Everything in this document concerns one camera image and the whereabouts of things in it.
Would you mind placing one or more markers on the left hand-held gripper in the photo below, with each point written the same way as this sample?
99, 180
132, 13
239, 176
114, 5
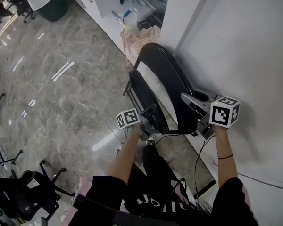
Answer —
127, 118

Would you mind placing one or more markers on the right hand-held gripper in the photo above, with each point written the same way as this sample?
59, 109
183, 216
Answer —
224, 112

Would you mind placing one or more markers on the black folding chair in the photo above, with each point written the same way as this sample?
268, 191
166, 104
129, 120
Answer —
165, 91

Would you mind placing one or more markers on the person's right forearm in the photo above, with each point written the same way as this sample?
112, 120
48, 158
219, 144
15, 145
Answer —
225, 145

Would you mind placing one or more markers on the person's left forearm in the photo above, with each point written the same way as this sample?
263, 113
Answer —
125, 156

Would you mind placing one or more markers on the black office chair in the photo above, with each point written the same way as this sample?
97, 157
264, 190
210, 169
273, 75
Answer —
26, 192
23, 3

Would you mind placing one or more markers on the person's black white shoe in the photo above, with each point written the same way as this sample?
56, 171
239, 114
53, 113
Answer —
151, 141

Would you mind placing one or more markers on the person's black trousers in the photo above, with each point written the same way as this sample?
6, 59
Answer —
153, 163

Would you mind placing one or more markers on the black wrist band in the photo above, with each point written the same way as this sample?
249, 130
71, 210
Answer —
226, 157

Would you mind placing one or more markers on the beige checkered bag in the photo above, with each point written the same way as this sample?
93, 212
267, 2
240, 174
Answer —
146, 37

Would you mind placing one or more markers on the person's black printed shirt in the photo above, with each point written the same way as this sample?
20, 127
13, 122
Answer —
231, 204

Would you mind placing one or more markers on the dark glass window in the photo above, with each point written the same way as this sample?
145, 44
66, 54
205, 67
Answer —
143, 1

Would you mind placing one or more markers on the white-topped dark green tub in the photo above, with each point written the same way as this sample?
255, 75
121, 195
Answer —
47, 1

